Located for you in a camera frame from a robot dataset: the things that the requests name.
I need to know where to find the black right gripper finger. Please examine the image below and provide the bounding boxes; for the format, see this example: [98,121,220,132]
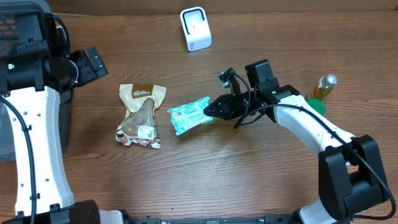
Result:
[206,94,231,109]
[203,105,232,120]

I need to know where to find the dark grey plastic basket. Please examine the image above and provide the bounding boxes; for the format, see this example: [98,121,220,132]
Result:
[1,1,78,161]

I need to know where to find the green lid jar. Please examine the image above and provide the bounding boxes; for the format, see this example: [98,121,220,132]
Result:
[307,98,326,116]

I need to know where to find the yellow oil bottle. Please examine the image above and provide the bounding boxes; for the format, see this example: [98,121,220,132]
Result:
[305,74,338,101]

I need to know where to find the teal snack packet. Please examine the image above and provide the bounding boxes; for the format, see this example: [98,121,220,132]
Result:
[167,96,214,136]

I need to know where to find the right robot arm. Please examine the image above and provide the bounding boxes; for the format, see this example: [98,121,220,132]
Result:
[203,59,397,223]

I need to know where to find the beige Pantree snack pouch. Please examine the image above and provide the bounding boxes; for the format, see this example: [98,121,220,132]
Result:
[116,84,167,149]

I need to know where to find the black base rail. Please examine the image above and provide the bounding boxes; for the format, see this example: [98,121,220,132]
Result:
[125,214,303,224]

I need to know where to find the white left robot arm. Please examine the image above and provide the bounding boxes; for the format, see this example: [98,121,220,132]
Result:
[1,12,126,223]

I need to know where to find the white barcode scanner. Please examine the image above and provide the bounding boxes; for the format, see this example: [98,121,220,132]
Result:
[180,6,212,52]

